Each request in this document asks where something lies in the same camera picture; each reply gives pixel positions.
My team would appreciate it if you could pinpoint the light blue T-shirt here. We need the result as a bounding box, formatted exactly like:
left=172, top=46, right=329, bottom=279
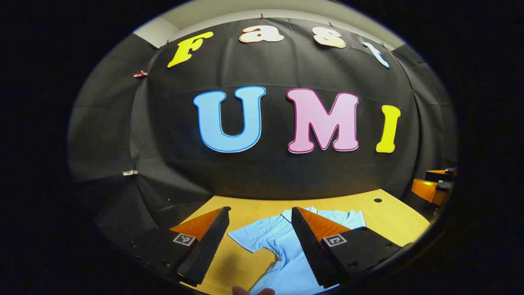
left=227, top=206, right=367, bottom=295

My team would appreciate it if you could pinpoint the black backdrop cloth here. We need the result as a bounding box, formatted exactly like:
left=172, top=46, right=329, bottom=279
left=68, top=16, right=459, bottom=254

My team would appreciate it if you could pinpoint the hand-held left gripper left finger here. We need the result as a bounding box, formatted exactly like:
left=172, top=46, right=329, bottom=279
left=125, top=206, right=232, bottom=287

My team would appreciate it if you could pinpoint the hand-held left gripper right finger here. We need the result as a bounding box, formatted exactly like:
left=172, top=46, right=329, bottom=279
left=291, top=206, right=414, bottom=289

